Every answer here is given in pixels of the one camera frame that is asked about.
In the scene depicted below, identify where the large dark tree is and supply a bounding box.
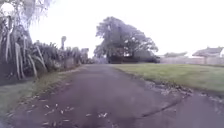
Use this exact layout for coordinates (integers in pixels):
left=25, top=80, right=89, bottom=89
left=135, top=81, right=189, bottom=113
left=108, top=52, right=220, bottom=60
left=93, top=16, right=161, bottom=65

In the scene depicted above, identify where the dark asphalt path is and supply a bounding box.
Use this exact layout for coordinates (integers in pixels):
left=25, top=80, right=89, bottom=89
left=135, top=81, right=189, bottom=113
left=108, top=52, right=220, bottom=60
left=0, top=63, right=224, bottom=128

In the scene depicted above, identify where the low building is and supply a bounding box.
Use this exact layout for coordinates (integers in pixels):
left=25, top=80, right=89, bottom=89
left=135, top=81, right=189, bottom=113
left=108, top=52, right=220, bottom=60
left=163, top=51, right=189, bottom=59

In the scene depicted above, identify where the grass field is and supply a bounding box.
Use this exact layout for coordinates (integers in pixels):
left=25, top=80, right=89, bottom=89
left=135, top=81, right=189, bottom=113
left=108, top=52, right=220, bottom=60
left=111, top=62, right=224, bottom=96

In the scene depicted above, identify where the row of flax bushes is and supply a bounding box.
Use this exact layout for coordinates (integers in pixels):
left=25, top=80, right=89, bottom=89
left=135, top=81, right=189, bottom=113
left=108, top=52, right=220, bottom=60
left=0, top=0, right=91, bottom=81

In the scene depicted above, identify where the pale fence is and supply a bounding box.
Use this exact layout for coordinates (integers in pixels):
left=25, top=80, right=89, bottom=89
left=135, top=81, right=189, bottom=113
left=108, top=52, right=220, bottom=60
left=159, top=56, right=224, bottom=66

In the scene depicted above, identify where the grass verge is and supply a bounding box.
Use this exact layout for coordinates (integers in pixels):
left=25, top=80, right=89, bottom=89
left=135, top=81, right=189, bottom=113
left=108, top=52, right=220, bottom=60
left=0, top=65, right=84, bottom=116

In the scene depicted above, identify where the house with grey roof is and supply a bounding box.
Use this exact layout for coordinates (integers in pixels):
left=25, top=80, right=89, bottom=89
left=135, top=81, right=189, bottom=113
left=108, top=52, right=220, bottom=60
left=192, top=46, right=224, bottom=59

